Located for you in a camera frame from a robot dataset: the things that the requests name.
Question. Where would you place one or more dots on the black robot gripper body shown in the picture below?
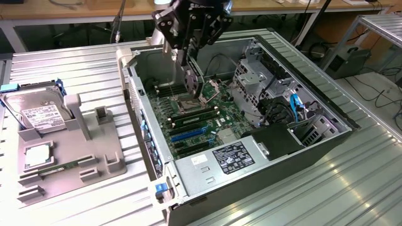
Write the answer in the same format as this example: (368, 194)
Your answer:
(204, 5)

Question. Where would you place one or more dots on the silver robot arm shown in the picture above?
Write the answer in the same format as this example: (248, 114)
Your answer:
(157, 36)

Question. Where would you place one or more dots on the wooden desk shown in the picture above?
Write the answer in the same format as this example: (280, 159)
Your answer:
(94, 7)

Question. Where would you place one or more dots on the silver disk bay cage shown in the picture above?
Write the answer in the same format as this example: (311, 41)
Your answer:
(252, 80)

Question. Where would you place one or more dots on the metal socket cover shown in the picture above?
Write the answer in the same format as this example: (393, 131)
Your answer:
(212, 90)

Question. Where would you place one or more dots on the CPU socket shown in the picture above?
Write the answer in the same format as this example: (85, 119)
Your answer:
(189, 106)

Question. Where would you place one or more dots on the installed green RAM stick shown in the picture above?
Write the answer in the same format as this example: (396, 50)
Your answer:
(194, 117)

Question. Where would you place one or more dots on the green motherboard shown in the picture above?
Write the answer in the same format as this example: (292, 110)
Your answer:
(217, 117)

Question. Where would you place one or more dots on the black equipment box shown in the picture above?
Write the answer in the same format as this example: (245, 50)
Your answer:
(344, 62)

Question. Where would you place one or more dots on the blue expansion slot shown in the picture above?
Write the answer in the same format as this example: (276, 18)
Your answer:
(186, 136)

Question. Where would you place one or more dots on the silver chipset heatsink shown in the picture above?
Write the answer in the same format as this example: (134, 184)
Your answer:
(229, 136)

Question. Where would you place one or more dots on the black expansion slot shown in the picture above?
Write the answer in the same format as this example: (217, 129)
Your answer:
(192, 147)

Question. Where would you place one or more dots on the grey parts rack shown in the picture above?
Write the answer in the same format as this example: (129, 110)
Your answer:
(85, 146)

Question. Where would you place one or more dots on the silver power supply unit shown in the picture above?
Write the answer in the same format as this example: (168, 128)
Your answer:
(226, 162)

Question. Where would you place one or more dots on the open black PC case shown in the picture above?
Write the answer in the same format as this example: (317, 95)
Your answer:
(283, 164)

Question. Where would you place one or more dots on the blue case latch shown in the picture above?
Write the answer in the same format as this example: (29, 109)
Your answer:
(161, 188)

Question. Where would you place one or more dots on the silver CPU chip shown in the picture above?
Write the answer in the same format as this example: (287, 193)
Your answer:
(38, 156)

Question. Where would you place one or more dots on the aluminium frame table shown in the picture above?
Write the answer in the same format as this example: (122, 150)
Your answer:
(380, 30)

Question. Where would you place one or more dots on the hard disk with blue bracket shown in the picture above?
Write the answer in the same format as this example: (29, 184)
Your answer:
(41, 110)

